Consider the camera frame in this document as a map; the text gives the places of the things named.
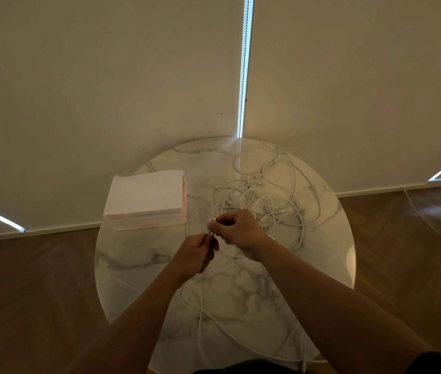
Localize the round marble table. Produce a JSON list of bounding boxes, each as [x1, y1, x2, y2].
[[94, 137, 358, 374]]

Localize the person's right forearm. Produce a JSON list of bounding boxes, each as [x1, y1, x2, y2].
[[257, 239, 439, 374]]

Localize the black shorts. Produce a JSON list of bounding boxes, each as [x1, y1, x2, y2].
[[193, 351, 441, 374]]

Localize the white pink box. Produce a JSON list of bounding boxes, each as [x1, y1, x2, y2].
[[103, 169, 188, 231]]

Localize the person's left hand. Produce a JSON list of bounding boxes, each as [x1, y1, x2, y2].
[[165, 232, 220, 289]]

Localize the tangle of white cables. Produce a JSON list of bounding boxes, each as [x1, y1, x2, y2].
[[185, 143, 322, 258]]

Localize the person's left forearm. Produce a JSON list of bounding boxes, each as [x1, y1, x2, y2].
[[63, 268, 186, 374]]

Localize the person's right hand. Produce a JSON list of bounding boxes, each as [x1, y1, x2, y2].
[[208, 209, 274, 263]]

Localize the blind bead pull chain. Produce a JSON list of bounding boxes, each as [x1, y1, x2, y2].
[[237, 0, 255, 138]]

